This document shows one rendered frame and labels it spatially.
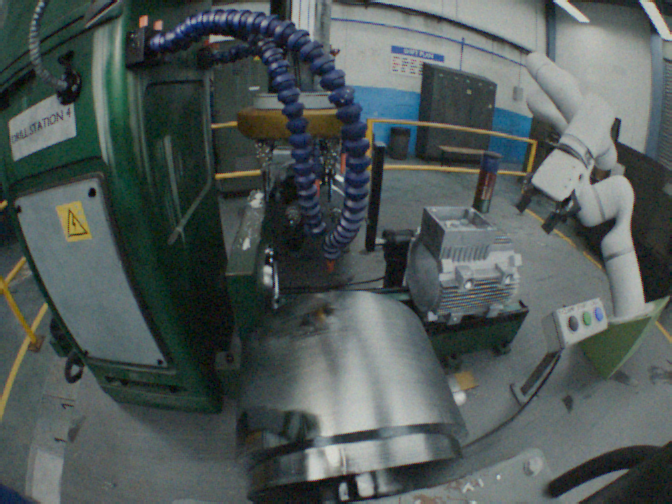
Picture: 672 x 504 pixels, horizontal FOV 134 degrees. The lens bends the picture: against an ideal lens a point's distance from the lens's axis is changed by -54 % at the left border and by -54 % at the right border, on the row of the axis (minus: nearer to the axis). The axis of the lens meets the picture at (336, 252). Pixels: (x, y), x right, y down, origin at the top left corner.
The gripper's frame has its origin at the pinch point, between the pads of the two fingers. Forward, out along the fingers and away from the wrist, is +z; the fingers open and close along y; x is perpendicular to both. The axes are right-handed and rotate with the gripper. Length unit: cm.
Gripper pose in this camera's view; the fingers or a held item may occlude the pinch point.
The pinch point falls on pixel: (533, 216)
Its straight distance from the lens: 63.4
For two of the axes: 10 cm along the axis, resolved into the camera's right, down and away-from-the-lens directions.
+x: -8.4, -4.0, -3.8
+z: -5.3, 7.5, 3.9
